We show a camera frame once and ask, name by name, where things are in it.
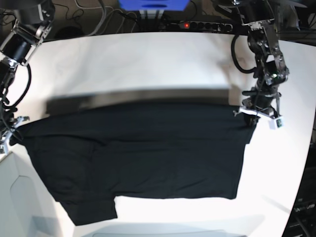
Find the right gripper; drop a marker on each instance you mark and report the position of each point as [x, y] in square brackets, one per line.
[7, 133]

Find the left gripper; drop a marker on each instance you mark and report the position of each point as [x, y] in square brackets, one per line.
[260, 102]

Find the black T-shirt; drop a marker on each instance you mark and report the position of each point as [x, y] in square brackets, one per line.
[152, 149]

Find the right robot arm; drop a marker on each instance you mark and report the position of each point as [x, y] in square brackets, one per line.
[33, 22]

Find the black power strip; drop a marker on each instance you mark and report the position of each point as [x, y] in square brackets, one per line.
[198, 26]

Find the blue plastic box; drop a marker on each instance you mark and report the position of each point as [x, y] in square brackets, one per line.
[134, 5]

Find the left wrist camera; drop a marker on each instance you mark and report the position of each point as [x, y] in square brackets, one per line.
[276, 123]

